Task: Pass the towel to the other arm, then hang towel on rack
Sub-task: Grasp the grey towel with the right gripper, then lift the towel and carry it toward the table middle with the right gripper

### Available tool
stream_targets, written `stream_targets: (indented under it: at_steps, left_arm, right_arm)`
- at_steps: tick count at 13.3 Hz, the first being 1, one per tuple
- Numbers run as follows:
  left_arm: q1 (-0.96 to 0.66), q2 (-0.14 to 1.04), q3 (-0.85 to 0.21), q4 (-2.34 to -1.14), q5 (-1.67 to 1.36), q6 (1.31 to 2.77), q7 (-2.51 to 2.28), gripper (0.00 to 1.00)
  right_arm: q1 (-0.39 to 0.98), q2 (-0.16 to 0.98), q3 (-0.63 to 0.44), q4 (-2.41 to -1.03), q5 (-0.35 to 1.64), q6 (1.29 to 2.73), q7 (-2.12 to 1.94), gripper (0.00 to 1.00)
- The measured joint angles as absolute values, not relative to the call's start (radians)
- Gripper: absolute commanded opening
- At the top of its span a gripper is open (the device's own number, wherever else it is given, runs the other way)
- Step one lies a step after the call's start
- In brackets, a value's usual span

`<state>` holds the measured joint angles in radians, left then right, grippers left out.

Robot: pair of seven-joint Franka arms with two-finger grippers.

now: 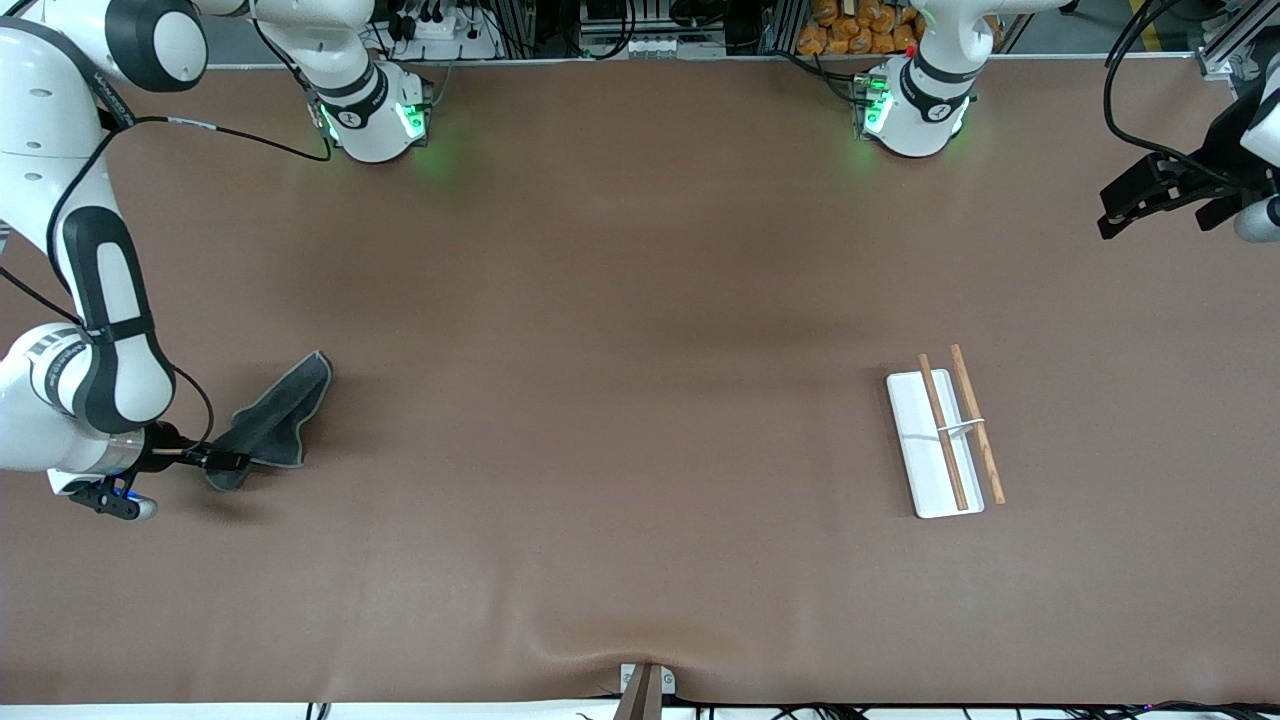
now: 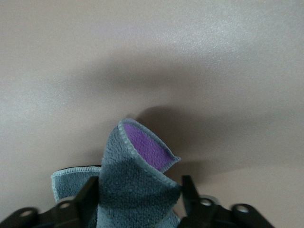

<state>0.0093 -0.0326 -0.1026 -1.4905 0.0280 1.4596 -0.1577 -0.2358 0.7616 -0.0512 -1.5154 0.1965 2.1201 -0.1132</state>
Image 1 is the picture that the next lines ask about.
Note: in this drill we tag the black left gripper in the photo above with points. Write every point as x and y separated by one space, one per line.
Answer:
1216 150

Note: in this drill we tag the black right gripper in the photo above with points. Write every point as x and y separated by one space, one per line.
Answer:
163 448

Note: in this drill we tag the grey towel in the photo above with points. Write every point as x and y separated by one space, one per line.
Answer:
275 420

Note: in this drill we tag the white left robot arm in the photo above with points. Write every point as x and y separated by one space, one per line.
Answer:
925 120

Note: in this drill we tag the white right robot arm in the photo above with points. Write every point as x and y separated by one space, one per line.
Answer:
40 130

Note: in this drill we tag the white rack with wooden bars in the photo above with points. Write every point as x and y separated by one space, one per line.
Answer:
935 450

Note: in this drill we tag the orange objects pile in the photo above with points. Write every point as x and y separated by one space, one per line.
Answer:
860 30

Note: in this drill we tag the brown table cover mat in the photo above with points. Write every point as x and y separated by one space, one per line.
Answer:
640 420

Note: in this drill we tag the white power strip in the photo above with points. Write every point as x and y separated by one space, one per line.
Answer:
445 35

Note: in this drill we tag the aluminium frame profile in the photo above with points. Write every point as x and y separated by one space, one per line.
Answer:
1235 40

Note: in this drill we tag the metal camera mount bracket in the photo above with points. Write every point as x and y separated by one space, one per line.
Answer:
645 690

